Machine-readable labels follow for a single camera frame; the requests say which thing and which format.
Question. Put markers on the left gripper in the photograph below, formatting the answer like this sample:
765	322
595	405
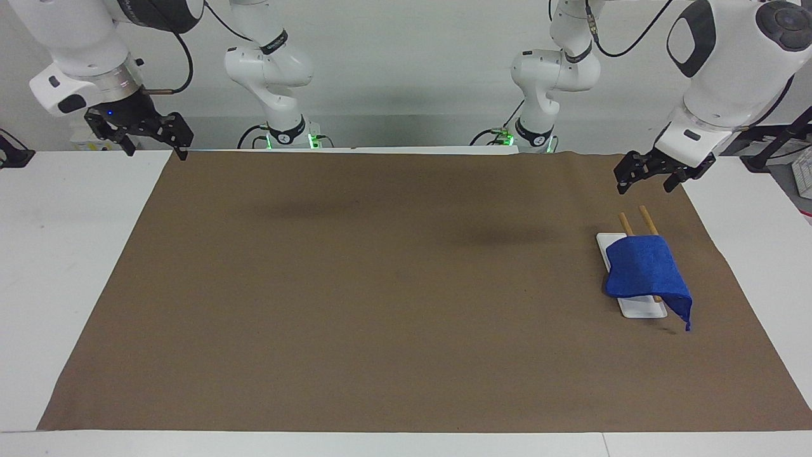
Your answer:
688	164

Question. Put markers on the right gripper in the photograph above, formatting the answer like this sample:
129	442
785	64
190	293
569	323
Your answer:
130	108

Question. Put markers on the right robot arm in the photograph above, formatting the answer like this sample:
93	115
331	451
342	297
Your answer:
76	38

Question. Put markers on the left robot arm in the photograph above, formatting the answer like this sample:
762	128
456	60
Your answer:
729	70

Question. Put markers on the blue towel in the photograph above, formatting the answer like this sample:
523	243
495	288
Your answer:
647	270

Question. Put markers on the white towel rack wooden rods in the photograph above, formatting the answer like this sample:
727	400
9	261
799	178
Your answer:
637	310

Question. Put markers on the black stand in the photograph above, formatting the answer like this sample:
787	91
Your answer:
777	143
13	152

